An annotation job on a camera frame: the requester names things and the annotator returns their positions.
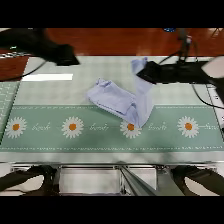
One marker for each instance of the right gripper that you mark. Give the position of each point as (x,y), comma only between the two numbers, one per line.
(151,73)

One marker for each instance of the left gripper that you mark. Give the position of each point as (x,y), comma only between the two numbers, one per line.
(66,56)

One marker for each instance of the light blue shirt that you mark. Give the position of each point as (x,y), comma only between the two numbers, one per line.
(113,100)

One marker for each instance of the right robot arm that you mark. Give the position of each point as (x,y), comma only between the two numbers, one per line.
(186,71)

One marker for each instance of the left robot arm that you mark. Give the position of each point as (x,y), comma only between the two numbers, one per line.
(26,40)

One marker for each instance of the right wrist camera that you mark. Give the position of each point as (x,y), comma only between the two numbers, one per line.
(182,41)

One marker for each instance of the silver frame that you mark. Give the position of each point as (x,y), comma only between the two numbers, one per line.
(136,186)

